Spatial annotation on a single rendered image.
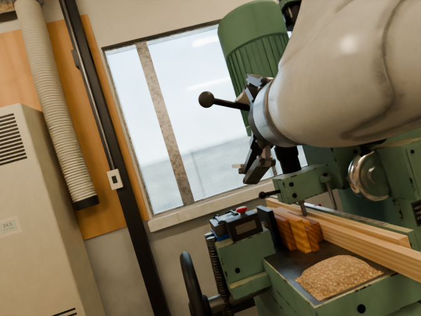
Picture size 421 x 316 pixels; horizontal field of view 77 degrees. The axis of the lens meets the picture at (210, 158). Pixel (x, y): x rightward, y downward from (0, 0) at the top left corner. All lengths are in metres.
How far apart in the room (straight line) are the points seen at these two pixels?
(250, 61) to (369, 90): 0.52
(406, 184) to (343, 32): 0.53
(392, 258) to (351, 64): 0.41
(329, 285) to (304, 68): 0.39
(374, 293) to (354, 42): 0.43
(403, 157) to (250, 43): 0.42
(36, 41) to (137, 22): 0.68
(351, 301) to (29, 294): 1.79
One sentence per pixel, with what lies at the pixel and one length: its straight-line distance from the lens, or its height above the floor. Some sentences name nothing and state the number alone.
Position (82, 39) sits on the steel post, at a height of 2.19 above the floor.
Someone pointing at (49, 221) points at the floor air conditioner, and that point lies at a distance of 1.87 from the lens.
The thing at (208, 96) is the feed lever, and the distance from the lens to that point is 0.54.
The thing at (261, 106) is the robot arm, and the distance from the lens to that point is 0.32.
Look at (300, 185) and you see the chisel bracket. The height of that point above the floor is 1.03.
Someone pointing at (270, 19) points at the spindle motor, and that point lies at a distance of 0.73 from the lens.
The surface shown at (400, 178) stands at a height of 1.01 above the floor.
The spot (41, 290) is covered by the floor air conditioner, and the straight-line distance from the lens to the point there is 1.99.
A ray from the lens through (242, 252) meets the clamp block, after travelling 0.67.
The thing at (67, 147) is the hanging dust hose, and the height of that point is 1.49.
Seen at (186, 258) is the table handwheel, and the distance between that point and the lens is 0.68.
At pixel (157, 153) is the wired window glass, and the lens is 2.05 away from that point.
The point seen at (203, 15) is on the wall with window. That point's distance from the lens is 2.27.
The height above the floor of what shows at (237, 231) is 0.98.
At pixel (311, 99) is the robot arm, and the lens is 0.21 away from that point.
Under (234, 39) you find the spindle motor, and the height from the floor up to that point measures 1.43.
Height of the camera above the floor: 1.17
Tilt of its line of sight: level
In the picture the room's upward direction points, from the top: 17 degrees counter-clockwise
